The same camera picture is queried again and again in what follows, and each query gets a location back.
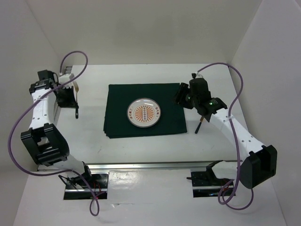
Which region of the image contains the gold knife black handle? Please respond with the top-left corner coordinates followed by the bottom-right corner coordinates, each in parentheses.
top-left (195, 116), bottom-right (204, 134)

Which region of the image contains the gold fork black handle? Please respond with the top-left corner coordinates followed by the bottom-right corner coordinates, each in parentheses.
top-left (73, 81), bottom-right (79, 119)

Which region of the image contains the dark green cloth napkin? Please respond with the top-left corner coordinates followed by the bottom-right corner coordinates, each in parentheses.
top-left (103, 83), bottom-right (187, 138)

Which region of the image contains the orange sunburst patterned plate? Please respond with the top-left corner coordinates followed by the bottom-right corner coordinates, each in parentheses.
top-left (127, 98), bottom-right (161, 128)

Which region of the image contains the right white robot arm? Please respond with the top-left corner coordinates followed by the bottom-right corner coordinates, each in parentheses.
top-left (174, 78), bottom-right (277, 189)

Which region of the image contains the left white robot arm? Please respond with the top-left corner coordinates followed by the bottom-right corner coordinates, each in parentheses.
top-left (21, 70), bottom-right (93, 188)

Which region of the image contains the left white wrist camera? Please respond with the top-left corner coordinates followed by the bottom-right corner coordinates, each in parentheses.
top-left (58, 73), bottom-right (74, 84)

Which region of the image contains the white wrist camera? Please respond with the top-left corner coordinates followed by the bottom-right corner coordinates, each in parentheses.
top-left (58, 73), bottom-right (74, 84)
top-left (191, 72), bottom-right (203, 79)

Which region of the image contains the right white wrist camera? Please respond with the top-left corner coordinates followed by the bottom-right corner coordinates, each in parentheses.
top-left (191, 72), bottom-right (203, 79)

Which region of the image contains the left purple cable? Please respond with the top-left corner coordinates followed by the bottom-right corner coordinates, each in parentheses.
top-left (8, 51), bottom-right (105, 216)

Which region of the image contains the aluminium table frame rail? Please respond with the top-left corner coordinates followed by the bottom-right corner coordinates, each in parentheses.
top-left (37, 65), bottom-right (259, 172)

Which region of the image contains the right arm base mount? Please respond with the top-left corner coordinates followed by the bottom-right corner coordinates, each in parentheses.
top-left (186, 161), bottom-right (230, 198)

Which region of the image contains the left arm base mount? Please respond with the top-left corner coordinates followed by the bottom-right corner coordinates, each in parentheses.
top-left (58, 173), bottom-right (109, 200)

